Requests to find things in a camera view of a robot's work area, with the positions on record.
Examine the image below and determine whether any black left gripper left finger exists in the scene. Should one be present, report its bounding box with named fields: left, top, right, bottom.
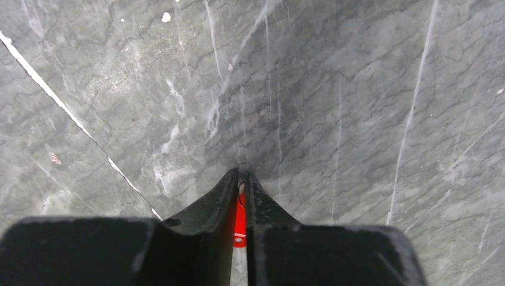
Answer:
left=1, top=169, right=239, bottom=285

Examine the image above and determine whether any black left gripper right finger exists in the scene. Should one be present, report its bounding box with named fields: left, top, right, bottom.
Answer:
left=244, top=173, right=427, bottom=285

